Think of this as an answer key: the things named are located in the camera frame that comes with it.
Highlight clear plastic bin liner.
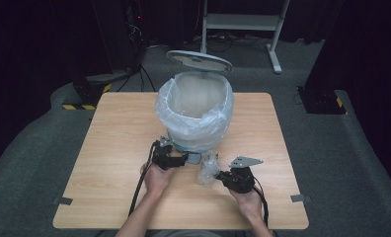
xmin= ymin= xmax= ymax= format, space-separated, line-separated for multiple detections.
xmin=154 ymin=71 xmax=235 ymax=154

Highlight grey tape piece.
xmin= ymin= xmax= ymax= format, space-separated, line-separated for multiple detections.
xmin=289 ymin=194 xmax=312 ymax=203
xmin=52 ymin=196 xmax=74 ymax=206

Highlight hand-held gripper black cable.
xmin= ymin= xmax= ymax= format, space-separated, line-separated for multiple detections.
xmin=252 ymin=177 xmax=271 ymax=229
xmin=127 ymin=139 xmax=161 ymax=217

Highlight dark stand with striped base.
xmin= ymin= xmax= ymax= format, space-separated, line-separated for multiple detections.
xmin=296 ymin=85 xmax=349 ymax=116
xmin=61 ymin=74 xmax=114 ymax=112

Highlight person's right hand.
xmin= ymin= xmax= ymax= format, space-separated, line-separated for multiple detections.
xmin=228 ymin=187 xmax=265 ymax=221

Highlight right hand-held gripper black cable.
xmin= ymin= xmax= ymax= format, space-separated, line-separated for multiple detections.
xmin=252 ymin=177 xmax=271 ymax=229

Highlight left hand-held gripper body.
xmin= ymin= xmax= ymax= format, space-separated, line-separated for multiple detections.
xmin=151 ymin=135 xmax=180 ymax=172

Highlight clear plastic wrapper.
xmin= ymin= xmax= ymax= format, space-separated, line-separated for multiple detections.
xmin=196 ymin=152 xmax=221 ymax=188

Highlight white pedal trash can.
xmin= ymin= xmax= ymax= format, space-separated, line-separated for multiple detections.
xmin=154 ymin=49 xmax=235 ymax=165

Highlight person's left hand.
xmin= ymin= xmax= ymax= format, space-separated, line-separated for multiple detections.
xmin=139 ymin=162 xmax=177 ymax=199

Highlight left hand-held gripper black cable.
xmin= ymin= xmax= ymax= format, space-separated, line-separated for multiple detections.
xmin=127 ymin=139 xmax=161 ymax=217

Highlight white metal stand frame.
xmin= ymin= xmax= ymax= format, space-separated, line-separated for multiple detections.
xmin=199 ymin=0 xmax=292 ymax=75

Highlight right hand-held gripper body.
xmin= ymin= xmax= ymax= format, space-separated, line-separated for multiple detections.
xmin=221 ymin=155 xmax=265 ymax=195

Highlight black floor cables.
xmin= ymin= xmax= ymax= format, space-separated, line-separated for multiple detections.
xmin=117 ymin=63 xmax=157 ymax=94

